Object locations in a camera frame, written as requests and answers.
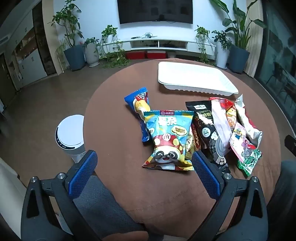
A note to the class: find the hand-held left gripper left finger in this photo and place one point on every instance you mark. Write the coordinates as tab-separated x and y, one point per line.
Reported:
84	171

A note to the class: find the white wall cupboard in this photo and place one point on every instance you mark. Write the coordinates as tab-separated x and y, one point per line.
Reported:
32	64

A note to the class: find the wall-mounted black television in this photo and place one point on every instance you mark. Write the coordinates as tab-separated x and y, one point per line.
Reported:
155	11

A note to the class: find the white plastic tray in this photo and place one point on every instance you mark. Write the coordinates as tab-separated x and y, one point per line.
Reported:
192	74

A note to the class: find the beige curtain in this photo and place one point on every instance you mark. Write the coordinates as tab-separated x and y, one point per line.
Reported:
256	46

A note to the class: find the bushy plant tall white pot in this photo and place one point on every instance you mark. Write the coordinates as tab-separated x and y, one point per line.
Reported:
222	59

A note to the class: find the small plant ribbed white pot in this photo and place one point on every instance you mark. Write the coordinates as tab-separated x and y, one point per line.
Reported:
92	54

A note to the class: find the white television cabinet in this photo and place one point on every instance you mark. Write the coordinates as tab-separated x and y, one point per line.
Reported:
192	45

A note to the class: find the red storage box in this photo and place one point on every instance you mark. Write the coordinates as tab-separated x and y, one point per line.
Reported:
156	55

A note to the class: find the small grey pot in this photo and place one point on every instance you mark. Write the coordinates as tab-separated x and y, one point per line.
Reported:
171	54

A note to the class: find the plain white pink packet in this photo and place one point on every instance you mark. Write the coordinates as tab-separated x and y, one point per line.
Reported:
219	125

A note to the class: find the leafy tree in blue-grey pot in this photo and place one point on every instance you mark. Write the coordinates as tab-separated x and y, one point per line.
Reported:
75	58

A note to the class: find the glass sliding door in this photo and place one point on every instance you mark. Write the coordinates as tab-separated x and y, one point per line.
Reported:
277	58

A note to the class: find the white air vent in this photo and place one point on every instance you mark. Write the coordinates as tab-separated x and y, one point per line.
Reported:
4	40

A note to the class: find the person's grey trousers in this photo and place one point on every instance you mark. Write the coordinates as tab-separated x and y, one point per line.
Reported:
104	208

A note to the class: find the green snack packet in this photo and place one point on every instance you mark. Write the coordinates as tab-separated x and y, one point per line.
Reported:
251	162

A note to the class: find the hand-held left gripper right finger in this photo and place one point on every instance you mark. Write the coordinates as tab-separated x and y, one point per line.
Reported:
205	173

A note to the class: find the black snack packet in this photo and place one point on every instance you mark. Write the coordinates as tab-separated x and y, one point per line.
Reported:
205	125

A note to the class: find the blue snack packet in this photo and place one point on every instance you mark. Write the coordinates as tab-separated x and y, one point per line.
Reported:
138	97

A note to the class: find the dark wooden door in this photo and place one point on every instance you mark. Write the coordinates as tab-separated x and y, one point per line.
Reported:
4	78

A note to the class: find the trailing pothos plant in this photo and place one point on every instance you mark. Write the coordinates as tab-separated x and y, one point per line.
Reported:
201	31
108	31

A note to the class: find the red chocolate ball packet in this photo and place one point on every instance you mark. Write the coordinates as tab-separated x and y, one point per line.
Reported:
231	115

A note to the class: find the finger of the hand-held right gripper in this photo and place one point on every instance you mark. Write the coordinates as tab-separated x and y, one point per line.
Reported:
291	142

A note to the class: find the large-leaf plant blue-grey pot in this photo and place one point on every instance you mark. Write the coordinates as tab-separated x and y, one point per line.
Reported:
239	59

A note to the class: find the panda print chips packet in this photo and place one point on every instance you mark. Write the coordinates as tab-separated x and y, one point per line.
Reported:
166	139

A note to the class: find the golden snack packet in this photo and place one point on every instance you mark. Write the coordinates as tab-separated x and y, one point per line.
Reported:
190	146

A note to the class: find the pink cartoon snack packet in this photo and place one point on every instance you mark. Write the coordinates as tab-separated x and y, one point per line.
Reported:
238	139

